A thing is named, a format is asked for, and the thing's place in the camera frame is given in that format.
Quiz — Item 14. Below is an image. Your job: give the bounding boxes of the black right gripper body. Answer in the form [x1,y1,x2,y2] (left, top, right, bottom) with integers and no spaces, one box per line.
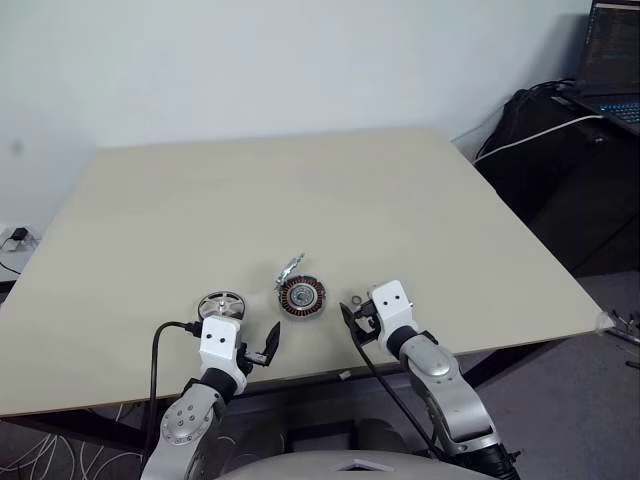
[351,299,385,347]

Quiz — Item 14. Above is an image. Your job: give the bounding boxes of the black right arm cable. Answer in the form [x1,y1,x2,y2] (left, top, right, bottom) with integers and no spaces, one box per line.
[349,332,447,460]

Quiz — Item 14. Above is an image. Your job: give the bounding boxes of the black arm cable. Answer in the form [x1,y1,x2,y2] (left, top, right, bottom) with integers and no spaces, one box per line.
[349,332,447,460]
[146,319,204,454]

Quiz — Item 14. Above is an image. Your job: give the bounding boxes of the white power strip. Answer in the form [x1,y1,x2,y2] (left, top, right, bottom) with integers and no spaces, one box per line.
[0,225,42,257]

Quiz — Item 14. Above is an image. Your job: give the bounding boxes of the black laptop cables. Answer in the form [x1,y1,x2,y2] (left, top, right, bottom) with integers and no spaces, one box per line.
[528,78,587,103]

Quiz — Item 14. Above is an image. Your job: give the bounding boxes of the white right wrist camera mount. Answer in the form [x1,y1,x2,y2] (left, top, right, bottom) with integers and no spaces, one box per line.
[369,280,417,335]

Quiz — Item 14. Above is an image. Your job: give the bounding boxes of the large black bag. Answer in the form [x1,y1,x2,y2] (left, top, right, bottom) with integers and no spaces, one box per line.
[471,88,640,277]

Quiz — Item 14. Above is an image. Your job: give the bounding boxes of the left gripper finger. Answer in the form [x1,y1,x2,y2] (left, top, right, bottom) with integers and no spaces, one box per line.
[262,321,283,359]

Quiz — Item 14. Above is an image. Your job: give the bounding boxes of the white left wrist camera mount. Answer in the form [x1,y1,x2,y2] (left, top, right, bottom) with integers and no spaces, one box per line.
[198,314,247,377]

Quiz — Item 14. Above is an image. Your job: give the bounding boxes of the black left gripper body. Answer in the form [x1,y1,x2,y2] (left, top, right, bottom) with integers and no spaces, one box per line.
[235,342,274,376]

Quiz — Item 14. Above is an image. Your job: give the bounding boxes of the grey robot torso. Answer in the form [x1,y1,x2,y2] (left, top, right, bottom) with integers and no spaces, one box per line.
[218,448,482,480]

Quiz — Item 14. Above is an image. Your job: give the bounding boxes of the black floor cables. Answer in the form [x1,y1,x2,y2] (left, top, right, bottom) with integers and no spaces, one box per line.
[610,309,640,369]

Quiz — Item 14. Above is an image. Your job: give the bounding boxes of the silver motor rotor bell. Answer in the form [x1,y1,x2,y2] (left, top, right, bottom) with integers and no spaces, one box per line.
[196,289,248,322]

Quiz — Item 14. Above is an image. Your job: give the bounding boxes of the black open laptop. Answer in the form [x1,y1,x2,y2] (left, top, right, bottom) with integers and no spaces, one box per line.
[568,0,640,138]

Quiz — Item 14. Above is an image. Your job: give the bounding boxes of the copper wound motor stator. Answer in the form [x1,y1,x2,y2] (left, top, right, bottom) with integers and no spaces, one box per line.
[275,273,328,320]

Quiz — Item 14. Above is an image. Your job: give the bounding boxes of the dark rounded shape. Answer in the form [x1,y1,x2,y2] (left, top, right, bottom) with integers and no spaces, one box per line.
[223,428,287,462]

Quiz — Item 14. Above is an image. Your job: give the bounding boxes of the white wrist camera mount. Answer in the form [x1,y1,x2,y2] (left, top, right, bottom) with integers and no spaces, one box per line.
[198,314,247,377]
[369,280,417,335]

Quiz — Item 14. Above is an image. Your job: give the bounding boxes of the small metal bracket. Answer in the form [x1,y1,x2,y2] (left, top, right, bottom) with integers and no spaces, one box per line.
[271,251,308,294]

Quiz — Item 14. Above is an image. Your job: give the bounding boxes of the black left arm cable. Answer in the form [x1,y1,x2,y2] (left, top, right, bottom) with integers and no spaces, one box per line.
[146,319,204,454]

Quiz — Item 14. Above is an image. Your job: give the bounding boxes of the white cable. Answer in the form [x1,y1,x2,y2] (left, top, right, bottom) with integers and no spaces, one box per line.
[473,114,605,163]

